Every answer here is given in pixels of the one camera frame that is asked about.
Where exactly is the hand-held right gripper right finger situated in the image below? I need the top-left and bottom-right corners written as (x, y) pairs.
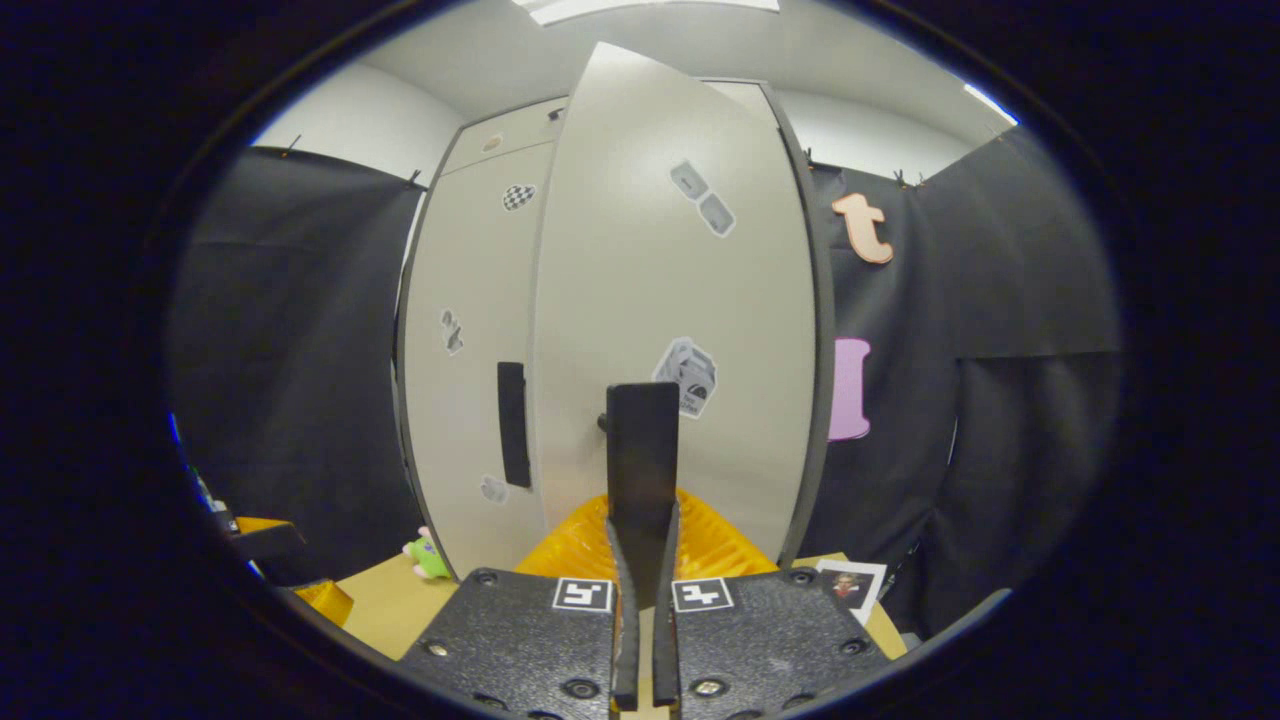
top-left (653, 488), bottom-right (893, 720)

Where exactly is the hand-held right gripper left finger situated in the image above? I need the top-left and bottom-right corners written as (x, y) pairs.
top-left (398, 493), bottom-right (642, 720)

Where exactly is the grey double-door shoe cabinet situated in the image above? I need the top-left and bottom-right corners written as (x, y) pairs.
top-left (395, 78), bottom-right (836, 583)

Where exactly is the grey cabinet door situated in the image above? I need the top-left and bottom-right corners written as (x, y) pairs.
top-left (527, 42), bottom-right (823, 581)
top-left (398, 140), bottom-right (556, 581)

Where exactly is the grey cabinet drawer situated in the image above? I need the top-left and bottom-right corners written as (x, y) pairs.
top-left (443, 80), bottom-right (781, 176)

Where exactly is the green plush toy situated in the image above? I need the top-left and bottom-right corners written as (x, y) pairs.
top-left (402, 527), bottom-right (453, 581)

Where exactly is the black backdrop cloth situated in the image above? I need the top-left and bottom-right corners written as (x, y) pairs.
top-left (165, 145), bottom-right (431, 586)
top-left (795, 125), bottom-right (1123, 641)

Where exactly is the white photo card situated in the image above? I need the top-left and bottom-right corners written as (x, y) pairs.
top-left (815, 558), bottom-right (889, 628)

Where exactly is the large ceiling light panel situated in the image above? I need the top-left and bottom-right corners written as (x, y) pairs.
top-left (515, 0), bottom-right (781, 26)

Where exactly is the small ceiling light panel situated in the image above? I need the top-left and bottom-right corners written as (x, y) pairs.
top-left (962, 82), bottom-right (1019, 126)

